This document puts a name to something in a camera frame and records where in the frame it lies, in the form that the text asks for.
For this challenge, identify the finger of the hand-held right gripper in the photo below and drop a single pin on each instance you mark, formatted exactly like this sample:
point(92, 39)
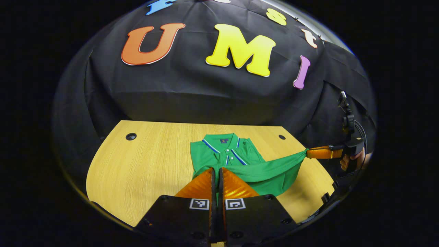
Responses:
point(320, 152)

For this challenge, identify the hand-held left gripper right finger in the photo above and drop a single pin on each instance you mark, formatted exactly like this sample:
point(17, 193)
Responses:
point(253, 219)

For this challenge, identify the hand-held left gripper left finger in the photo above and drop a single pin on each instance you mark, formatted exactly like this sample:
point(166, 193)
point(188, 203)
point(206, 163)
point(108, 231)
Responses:
point(185, 219)

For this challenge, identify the green T-shirt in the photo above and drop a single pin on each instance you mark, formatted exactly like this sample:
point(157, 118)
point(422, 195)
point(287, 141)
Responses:
point(271, 171)

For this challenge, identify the black backdrop cloth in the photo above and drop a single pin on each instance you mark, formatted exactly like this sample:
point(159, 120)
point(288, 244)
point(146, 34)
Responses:
point(205, 92)

